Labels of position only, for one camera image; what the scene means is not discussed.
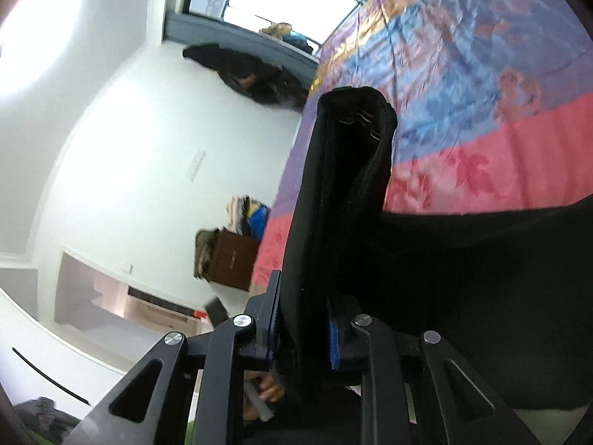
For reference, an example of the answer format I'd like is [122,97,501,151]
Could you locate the black pants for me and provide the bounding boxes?
[245,88,592,444]

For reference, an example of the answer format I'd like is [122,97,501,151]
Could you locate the person left hand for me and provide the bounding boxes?
[243,372,284,422]

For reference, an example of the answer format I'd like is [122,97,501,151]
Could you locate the brown wooden cabinet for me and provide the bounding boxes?
[205,229,260,291]

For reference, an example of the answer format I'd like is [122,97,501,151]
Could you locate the olive bag on cabinet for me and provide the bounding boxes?
[193,228,221,279]

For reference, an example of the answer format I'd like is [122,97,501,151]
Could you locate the pile of colourful clothes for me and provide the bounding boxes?
[225,195,269,241]

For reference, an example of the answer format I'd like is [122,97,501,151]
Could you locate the colourful satin quilt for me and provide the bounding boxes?
[251,0,592,291]

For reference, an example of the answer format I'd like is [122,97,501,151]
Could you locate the clothes on balcony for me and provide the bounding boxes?
[258,22,315,54]

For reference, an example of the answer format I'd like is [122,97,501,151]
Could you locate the white wall switch plate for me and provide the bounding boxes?
[186,151,206,182]

